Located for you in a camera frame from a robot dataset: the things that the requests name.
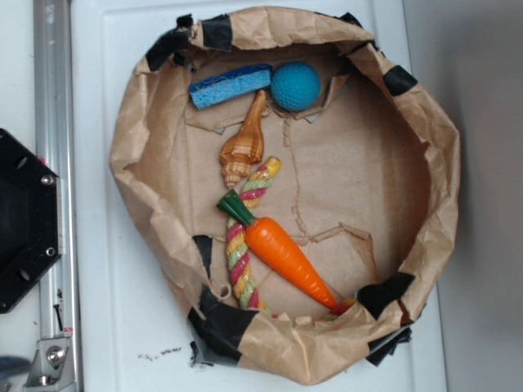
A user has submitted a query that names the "blue golf ball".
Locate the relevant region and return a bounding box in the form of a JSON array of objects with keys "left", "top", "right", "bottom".
[{"left": 270, "top": 61, "right": 320, "bottom": 112}]

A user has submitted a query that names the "brown paper bin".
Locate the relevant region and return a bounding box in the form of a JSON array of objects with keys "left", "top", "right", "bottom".
[{"left": 110, "top": 7, "right": 460, "bottom": 385}]

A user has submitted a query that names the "orange plastic carrot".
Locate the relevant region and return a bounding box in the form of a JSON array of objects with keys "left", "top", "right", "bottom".
[{"left": 217, "top": 190, "right": 337, "bottom": 310}]

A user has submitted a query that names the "orange striped seashell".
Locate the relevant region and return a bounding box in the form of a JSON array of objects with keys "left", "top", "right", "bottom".
[{"left": 220, "top": 90, "right": 266, "bottom": 188}]

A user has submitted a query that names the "blue sponge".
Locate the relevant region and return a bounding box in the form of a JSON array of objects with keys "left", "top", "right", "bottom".
[{"left": 189, "top": 64, "right": 272, "bottom": 109}]

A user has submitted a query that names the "multicolour rope toy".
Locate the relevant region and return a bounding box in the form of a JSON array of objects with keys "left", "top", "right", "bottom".
[{"left": 217, "top": 157, "right": 356, "bottom": 320}]

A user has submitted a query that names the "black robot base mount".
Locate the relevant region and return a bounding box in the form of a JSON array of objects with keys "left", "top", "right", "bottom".
[{"left": 1, "top": 129, "right": 60, "bottom": 314}]

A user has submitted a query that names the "aluminium frame rail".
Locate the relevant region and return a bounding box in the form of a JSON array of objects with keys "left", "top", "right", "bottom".
[{"left": 33, "top": 1, "right": 84, "bottom": 391}]

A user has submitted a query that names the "metal corner bracket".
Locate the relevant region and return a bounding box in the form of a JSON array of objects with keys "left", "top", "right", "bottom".
[{"left": 23, "top": 337, "right": 76, "bottom": 391}]

